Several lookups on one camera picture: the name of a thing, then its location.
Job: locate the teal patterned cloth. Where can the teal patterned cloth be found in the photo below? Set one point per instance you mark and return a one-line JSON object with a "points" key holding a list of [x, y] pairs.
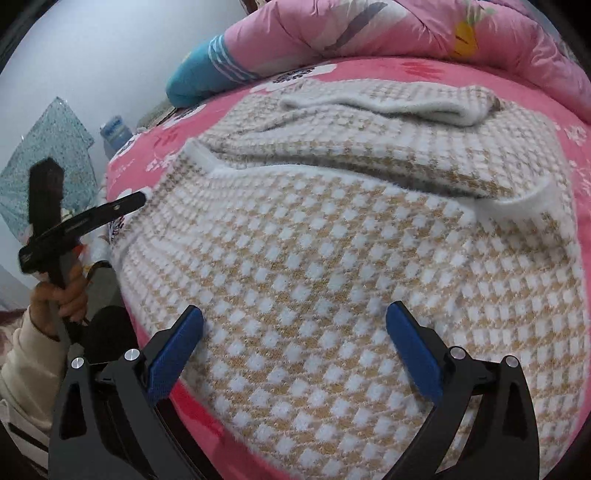
{"points": [[60, 134]]}

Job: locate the blue striped pillow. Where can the blue striped pillow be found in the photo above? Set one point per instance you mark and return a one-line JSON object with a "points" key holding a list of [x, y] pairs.
{"points": [[194, 78]]}

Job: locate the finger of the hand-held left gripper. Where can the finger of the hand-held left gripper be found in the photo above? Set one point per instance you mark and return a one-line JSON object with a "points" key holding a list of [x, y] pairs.
{"points": [[120, 208]]}

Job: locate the pink floral blanket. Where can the pink floral blanket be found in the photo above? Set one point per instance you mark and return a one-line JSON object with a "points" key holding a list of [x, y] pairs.
{"points": [[392, 69]]}

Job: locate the person's striped clothing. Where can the person's striped clothing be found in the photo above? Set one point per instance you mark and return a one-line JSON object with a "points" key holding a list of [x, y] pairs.
{"points": [[18, 443]]}

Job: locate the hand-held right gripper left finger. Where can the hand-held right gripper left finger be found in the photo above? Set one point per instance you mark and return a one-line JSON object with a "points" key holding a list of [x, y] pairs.
{"points": [[178, 350]]}

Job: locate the grey green cloth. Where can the grey green cloth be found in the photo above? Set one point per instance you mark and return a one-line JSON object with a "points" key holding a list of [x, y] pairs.
{"points": [[154, 117]]}

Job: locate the blue water bottle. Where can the blue water bottle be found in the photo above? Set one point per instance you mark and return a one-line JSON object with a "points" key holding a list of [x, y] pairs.
{"points": [[115, 131]]}

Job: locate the person's left hand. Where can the person's left hand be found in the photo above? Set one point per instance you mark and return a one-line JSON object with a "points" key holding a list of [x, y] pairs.
{"points": [[76, 300]]}

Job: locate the pink printed quilt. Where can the pink printed quilt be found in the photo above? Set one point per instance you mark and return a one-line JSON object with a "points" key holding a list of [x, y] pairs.
{"points": [[415, 27]]}

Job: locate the beige white houndstooth coat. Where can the beige white houndstooth coat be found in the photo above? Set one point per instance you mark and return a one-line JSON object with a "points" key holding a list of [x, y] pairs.
{"points": [[323, 277]]}

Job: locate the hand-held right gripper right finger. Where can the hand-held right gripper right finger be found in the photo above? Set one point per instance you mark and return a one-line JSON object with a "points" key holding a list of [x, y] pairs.
{"points": [[411, 350]]}

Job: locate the person's left forearm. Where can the person's left forearm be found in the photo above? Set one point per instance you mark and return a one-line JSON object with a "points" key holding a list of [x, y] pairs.
{"points": [[27, 369]]}

